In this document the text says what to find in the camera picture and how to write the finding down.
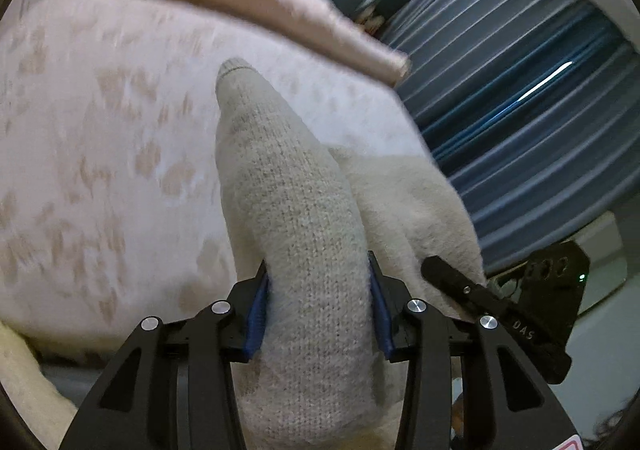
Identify plush toys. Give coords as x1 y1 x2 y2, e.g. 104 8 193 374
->
356 4 387 34

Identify cream fuzzy cloth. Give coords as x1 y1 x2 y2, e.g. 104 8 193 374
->
0 319 77 450

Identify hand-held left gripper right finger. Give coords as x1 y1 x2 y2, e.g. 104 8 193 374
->
366 250 583 450

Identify cream knit sweater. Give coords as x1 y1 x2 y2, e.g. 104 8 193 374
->
214 57 489 450

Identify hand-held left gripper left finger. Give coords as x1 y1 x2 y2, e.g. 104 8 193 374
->
59 260 271 450

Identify printed bed sheet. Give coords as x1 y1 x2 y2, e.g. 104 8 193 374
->
0 0 451 368

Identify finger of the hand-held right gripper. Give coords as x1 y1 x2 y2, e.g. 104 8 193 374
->
420 256 502 321

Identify blue ribbed bin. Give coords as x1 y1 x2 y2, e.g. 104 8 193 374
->
381 0 640 277

